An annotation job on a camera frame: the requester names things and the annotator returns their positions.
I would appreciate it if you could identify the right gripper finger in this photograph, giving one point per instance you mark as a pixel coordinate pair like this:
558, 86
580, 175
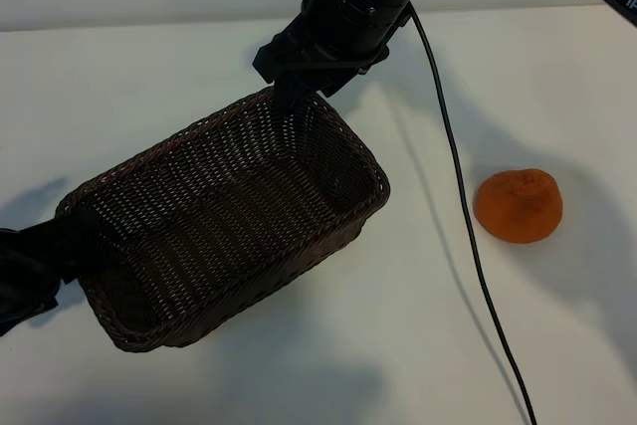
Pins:
291, 96
286, 54

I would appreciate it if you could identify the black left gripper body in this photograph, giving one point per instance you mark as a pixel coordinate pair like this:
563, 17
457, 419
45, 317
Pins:
25, 276

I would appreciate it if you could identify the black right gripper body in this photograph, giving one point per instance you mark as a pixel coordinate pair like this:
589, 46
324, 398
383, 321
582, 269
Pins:
353, 17

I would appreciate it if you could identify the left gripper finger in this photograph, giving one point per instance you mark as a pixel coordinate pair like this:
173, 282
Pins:
71, 266
84, 236

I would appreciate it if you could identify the dark brown wicker basket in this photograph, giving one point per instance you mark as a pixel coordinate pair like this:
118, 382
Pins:
224, 226

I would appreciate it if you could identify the orange fruit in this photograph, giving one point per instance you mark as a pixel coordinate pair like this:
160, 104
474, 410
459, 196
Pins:
517, 206

